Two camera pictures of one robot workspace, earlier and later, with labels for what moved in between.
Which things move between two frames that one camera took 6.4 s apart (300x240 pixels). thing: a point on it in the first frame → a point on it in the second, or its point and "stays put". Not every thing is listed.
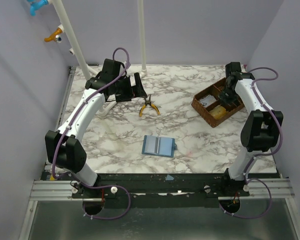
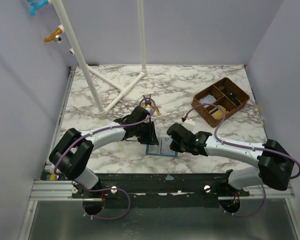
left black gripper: [136, 91] → [151, 138]
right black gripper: [228, 93] → [176, 139]
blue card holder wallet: [165, 147] stays put
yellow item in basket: [218, 112] stays put
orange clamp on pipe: [55, 36] stays put
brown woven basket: [209, 107] stays put
